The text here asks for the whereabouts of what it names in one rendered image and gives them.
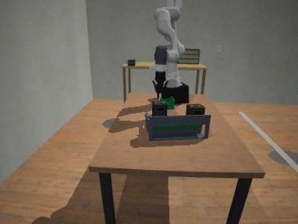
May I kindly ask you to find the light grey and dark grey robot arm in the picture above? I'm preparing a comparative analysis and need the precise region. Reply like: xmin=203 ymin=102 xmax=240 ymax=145
xmin=149 ymin=7 xmax=185 ymax=88

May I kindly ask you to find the grey shelf rack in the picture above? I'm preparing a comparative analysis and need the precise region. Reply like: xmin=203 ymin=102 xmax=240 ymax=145
xmin=145 ymin=113 xmax=211 ymax=141

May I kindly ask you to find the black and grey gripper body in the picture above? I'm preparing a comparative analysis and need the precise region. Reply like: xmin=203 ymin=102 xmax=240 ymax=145
xmin=155 ymin=71 xmax=166 ymax=83

